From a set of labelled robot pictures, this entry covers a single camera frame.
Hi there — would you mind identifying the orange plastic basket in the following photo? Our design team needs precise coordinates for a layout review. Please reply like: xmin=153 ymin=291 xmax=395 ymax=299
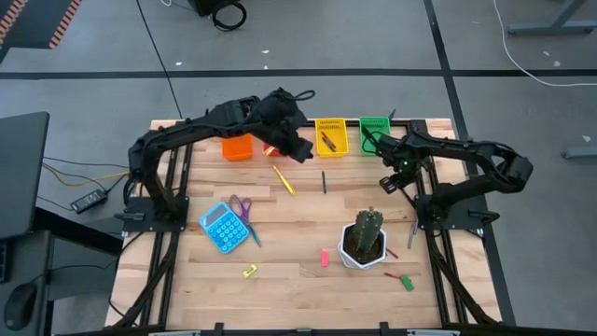
xmin=221 ymin=133 xmax=255 ymax=162

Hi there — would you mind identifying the white floor cable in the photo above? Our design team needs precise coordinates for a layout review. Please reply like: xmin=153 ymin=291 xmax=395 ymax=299
xmin=493 ymin=0 xmax=597 ymax=88

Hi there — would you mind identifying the grey table leg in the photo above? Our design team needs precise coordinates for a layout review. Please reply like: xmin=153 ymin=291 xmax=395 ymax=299
xmin=562 ymin=145 xmax=597 ymax=160
xmin=507 ymin=0 xmax=597 ymax=36

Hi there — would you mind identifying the green plastic basket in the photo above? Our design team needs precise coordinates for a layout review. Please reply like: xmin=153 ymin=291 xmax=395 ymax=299
xmin=358 ymin=116 xmax=392 ymax=157

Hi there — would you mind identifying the yellow plastic basket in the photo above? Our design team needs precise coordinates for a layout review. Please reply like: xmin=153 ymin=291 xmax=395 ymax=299
xmin=314 ymin=118 xmax=350 ymax=159

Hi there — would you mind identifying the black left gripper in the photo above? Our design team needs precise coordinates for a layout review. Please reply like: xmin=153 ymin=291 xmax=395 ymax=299
xmin=254 ymin=87 xmax=314 ymax=165

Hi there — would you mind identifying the dark grey desk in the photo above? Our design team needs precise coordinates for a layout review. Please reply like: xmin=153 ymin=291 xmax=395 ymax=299
xmin=0 ymin=110 xmax=50 ymax=240

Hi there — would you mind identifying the yellow floor cable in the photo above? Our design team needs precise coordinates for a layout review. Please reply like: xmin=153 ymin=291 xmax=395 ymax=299
xmin=41 ymin=161 xmax=132 ymax=188

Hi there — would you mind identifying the white plant pot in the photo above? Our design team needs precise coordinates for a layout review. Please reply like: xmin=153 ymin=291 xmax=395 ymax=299
xmin=337 ymin=222 xmax=389 ymax=271

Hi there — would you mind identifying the black power adapter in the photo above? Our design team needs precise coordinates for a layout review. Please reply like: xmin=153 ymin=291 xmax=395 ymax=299
xmin=69 ymin=189 xmax=109 ymax=215

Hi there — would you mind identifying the yellow and black pen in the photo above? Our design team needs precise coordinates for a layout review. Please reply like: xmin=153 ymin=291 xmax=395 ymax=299
xmin=271 ymin=164 xmax=297 ymax=197

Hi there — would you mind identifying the black floor cable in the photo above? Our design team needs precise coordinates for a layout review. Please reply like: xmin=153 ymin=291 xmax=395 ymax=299
xmin=134 ymin=0 xmax=184 ymax=120

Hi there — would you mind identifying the black table frame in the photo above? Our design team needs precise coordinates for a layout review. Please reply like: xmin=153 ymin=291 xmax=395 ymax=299
xmin=104 ymin=119 xmax=519 ymax=336

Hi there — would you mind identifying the black computer mouse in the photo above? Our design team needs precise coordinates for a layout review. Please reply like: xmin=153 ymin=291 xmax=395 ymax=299
xmin=3 ymin=282 xmax=38 ymax=331

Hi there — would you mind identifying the orange striped floor mat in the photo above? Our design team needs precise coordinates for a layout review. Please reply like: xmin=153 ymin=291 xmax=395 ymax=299
xmin=0 ymin=0 xmax=84 ymax=51

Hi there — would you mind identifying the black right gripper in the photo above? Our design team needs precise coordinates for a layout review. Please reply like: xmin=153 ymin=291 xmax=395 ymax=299
xmin=362 ymin=125 xmax=417 ymax=182

